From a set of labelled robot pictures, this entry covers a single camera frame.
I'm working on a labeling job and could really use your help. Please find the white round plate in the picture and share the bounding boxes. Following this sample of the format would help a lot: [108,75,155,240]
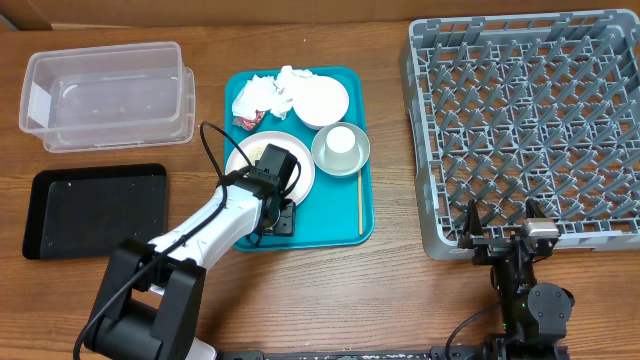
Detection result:
[239,131,315,205]

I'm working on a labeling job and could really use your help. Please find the red snack wrapper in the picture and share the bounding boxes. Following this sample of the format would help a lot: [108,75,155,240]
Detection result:
[232,110,266,132]

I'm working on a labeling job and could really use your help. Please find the white napkin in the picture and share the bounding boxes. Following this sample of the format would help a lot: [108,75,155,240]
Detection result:
[232,75,279,120]
[270,65,315,120]

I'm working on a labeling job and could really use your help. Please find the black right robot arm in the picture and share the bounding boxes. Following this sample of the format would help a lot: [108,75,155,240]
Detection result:
[444,199,575,359]

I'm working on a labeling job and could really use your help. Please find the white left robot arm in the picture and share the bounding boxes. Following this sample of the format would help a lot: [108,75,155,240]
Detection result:
[73,170,296,360]

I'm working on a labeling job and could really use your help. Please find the teal plastic tray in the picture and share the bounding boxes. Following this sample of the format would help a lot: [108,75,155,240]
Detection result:
[224,69,375,252]

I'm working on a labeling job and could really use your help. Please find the grey green bowl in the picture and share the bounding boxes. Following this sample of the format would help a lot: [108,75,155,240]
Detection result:
[311,122,371,177]

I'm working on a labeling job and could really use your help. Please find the wooden chopstick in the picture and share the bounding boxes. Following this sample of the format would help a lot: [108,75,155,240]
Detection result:
[357,169,363,235]

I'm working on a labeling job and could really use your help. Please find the white paper cup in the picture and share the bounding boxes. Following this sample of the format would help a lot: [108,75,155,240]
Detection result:
[326,126,356,159]

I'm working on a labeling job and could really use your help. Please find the grey dish rack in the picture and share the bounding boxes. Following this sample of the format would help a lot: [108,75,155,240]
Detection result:
[400,9,639,260]

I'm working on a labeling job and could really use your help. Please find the white round bowl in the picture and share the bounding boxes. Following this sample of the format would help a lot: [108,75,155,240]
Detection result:
[293,76,350,130]

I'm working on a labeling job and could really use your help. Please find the clear plastic bin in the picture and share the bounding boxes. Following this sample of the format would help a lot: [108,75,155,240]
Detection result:
[19,42,196,153]

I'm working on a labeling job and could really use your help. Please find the black plastic tray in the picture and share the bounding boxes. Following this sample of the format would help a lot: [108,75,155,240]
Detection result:
[22,163,169,260]

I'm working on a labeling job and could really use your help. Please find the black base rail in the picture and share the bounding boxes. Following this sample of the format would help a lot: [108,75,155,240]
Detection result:
[216,345,570,360]

